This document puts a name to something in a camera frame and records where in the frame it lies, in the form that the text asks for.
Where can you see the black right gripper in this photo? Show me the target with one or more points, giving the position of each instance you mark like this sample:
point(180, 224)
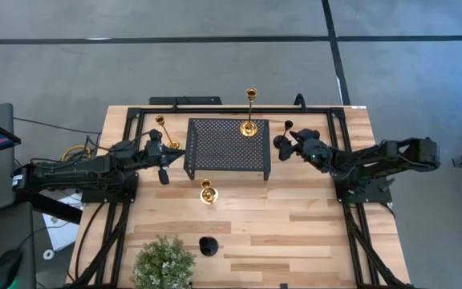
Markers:
point(313, 150)

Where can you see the black desk leg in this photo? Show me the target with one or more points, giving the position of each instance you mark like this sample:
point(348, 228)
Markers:
point(50, 206)

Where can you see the white tape roll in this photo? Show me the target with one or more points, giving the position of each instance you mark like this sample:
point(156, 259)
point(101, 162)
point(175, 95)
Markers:
point(45, 254)

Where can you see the white paper sheet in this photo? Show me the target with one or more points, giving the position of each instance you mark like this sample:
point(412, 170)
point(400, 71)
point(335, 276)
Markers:
point(60, 237)

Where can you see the black perforated metal shelf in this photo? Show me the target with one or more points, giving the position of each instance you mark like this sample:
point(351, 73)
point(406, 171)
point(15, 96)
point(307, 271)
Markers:
point(227, 152)

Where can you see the white sticker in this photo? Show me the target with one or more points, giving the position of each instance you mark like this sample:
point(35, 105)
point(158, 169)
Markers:
point(357, 107)

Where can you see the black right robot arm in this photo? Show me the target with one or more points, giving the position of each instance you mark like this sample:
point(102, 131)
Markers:
point(375, 158)

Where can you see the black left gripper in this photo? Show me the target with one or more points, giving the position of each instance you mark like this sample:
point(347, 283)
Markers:
point(155, 154)

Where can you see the tall gold candlestick holder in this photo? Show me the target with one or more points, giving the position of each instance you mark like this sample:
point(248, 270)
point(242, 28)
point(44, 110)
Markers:
point(248, 128)
point(159, 119)

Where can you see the short gold candlestick holder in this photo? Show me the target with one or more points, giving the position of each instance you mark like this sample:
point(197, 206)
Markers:
point(209, 195)

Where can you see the green potted plant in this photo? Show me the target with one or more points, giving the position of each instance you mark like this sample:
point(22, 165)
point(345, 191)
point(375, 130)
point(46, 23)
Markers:
point(163, 265)

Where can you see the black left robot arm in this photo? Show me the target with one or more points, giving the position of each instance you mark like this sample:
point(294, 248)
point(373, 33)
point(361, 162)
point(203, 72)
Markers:
point(78, 172)

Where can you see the short black candlestick holder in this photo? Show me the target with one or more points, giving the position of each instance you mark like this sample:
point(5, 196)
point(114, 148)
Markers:
point(208, 246)

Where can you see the black metal table frame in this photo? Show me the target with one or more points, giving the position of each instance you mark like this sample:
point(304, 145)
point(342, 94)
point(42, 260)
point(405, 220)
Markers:
point(215, 110)

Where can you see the black computer mouse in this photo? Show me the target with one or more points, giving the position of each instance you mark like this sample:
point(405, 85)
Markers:
point(8, 267)

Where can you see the tall black candlestick holder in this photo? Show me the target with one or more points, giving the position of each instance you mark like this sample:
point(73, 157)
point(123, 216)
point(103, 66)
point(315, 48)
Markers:
point(280, 140)

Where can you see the black hook clamp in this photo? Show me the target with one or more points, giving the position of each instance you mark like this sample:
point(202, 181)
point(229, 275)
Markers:
point(300, 95)

